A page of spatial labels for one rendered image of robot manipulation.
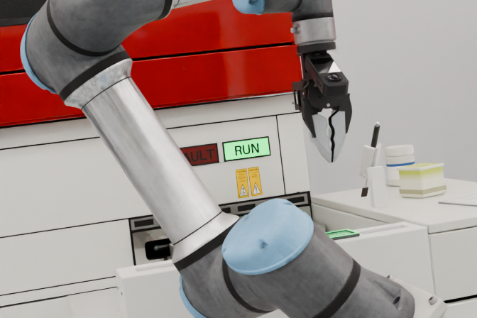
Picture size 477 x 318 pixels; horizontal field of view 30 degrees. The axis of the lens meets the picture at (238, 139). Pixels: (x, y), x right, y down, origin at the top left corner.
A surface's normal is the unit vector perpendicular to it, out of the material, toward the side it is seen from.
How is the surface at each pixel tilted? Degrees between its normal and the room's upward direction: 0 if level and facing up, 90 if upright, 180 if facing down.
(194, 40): 90
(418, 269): 90
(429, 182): 90
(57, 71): 102
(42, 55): 112
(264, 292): 124
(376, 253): 90
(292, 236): 74
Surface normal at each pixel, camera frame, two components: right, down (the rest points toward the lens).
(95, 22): 0.10, 0.47
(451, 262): 0.26, 0.02
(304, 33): -0.55, 0.11
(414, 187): -0.83, 0.12
